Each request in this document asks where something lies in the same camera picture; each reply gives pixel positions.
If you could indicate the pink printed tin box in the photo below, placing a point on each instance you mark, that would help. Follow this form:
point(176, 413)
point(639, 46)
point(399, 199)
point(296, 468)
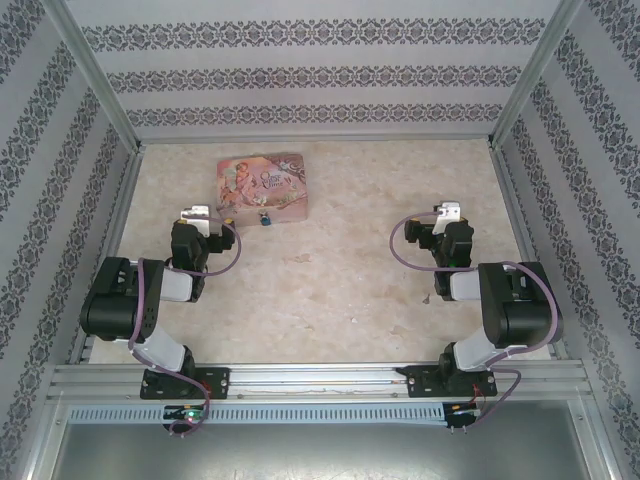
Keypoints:
point(260, 180)

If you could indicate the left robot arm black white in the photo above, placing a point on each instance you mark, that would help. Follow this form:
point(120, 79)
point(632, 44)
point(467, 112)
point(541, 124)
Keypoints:
point(110, 305)

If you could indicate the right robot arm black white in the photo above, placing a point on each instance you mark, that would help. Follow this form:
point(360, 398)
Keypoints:
point(525, 320)

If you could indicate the black connector board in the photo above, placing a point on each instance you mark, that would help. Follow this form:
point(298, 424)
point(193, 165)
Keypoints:
point(462, 410)

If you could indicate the circuit board with green light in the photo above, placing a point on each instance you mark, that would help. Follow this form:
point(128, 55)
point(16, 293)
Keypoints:
point(187, 414)

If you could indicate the grey metal sheet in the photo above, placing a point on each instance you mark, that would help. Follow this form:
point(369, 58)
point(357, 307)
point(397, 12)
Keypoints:
point(320, 455)

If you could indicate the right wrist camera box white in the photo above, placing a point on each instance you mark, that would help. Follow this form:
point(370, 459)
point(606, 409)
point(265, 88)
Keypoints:
point(447, 214)

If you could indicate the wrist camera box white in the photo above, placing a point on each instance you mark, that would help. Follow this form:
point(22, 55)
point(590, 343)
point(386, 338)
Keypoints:
point(196, 216)
point(447, 214)

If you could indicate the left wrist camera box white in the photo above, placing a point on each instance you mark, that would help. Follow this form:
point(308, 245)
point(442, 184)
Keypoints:
point(196, 216)

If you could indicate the aluminium side rail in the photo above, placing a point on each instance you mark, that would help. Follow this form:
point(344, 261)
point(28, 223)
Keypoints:
point(512, 200)
point(121, 200)

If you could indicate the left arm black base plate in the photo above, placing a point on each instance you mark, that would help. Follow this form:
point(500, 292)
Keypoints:
point(220, 382)

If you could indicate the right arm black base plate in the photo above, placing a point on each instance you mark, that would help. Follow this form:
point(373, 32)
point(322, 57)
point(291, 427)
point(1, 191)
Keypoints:
point(420, 382)

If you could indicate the aluminium mounting rail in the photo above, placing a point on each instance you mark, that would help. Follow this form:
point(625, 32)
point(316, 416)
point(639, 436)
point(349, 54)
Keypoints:
point(320, 377)

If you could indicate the aluminium frame post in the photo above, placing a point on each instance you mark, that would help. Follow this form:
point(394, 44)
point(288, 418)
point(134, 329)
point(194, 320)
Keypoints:
point(95, 75)
point(537, 75)

